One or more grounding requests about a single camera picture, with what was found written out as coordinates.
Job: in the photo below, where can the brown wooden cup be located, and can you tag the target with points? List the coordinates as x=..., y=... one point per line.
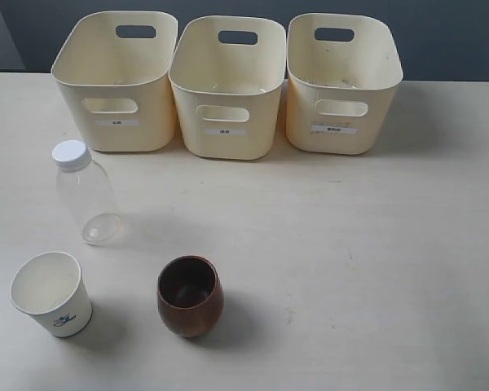
x=189, y=296

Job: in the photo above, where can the clear plastic bottle white cap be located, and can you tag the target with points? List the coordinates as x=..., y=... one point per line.
x=84, y=187

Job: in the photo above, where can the white paper cup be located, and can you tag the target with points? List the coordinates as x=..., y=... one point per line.
x=50, y=289

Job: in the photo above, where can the middle cream plastic bin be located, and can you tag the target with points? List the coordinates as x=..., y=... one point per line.
x=227, y=74

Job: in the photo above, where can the cream plastic bin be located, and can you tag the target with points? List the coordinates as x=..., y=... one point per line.
x=343, y=72
x=227, y=74
x=112, y=71

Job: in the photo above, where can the right cream plastic bin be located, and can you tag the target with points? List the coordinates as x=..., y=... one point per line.
x=343, y=72

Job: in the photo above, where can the left cream plastic bin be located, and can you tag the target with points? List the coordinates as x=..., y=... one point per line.
x=112, y=71

